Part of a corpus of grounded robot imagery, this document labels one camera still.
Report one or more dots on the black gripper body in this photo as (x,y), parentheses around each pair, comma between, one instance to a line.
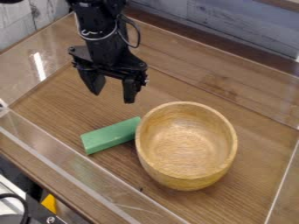
(109,57)

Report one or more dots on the brown wooden bowl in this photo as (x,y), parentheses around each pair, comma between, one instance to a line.
(185,145)

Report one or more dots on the green rectangular block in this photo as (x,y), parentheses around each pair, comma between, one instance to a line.
(109,136)

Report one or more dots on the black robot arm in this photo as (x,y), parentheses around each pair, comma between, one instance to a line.
(101,20)

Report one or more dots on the clear acrylic enclosure walls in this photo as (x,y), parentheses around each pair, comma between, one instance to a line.
(249,85)

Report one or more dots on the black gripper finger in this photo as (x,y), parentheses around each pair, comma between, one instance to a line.
(93,80)
(130,87)

